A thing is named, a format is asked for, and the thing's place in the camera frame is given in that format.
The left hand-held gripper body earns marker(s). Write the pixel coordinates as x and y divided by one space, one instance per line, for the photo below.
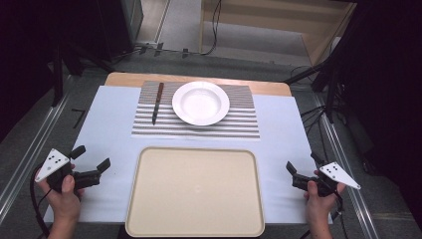
52 162

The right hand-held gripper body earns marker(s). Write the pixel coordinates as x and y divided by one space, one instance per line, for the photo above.
338 174

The person's right hand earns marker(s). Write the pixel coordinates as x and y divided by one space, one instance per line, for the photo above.
316 205

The person's left hand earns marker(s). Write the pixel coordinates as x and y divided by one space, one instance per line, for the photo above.
64 202

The light blue table cloth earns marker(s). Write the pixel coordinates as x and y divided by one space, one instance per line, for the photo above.
109 132

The striped placemat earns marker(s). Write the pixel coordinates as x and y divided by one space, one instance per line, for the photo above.
232 127

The black metal stand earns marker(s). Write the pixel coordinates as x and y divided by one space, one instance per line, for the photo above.
331 86
58 76

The beige plastic tray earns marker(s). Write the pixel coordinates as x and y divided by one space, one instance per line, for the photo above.
195 192

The white deep plate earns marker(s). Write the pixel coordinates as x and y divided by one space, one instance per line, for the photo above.
200 103

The wooden shelf unit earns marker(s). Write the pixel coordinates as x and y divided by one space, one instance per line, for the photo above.
328 36

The dark cabinet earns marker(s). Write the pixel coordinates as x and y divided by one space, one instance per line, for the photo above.
116 26

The aluminium floor rail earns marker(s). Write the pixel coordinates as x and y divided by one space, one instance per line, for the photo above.
345 172
33 146

